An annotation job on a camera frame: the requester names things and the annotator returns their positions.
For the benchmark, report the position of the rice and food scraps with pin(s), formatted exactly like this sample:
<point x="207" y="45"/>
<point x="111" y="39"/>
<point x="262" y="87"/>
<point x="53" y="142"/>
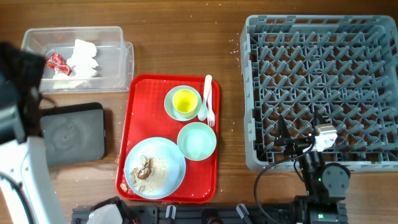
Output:
<point x="150" y="177"/>

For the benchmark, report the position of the black plastic tray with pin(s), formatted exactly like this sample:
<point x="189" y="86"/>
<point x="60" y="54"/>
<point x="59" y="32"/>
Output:
<point x="73" y="134"/>

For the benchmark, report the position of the large light blue plate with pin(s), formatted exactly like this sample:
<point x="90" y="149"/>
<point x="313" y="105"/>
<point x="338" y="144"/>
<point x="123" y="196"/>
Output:
<point x="161" y="148"/>

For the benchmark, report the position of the grey dishwasher rack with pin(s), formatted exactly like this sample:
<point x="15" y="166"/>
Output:
<point x="342" y="67"/>

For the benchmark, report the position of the white napkin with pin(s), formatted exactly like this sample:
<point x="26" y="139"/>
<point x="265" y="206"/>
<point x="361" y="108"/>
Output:
<point x="83" y="66"/>

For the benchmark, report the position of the white plastic spoon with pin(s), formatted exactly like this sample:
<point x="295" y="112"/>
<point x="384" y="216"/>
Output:
<point x="202" y="114"/>

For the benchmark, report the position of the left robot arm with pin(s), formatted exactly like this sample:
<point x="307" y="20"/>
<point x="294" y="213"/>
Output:
<point x="25" y="180"/>

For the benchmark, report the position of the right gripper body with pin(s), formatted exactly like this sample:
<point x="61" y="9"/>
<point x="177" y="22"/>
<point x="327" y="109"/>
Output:
<point x="296" y="145"/>

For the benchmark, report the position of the red candy wrapper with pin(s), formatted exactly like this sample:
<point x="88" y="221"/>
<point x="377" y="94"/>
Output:
<point x="58" y="64"/>

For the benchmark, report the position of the mint green bowl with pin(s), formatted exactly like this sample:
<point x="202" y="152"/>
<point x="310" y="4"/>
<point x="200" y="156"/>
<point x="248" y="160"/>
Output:
<point x="196" y="141"/>

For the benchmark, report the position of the clear plastic waste bin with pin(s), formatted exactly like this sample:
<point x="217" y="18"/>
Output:
<point x="114" y="55"/>

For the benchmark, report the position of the white plastic fork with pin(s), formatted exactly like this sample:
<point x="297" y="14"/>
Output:
<point x="210" y="114"/>

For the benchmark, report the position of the yellow plastic cup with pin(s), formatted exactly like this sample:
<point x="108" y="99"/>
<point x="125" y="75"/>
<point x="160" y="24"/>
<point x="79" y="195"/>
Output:
<point x="185" y="102"/>

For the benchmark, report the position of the small light blue saucer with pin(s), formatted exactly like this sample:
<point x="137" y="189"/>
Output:
<point x="172" y="112"/>

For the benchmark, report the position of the red serving tray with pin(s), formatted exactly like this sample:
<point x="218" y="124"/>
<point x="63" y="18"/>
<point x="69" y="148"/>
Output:
<point x="145" y="118"/>

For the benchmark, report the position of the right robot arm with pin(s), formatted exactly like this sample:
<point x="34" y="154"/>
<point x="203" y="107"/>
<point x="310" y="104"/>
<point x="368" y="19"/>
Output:
<point x="326" y="184"/>

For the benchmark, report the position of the peanut on tray edge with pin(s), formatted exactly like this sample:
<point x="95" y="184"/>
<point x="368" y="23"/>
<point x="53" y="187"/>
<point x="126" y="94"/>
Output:
<point x="124" y="187"/>

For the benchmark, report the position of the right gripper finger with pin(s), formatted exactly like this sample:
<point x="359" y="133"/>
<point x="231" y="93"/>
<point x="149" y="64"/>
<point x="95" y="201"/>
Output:
<point x="283" y="134"/>
<point x="317" y="118"/>

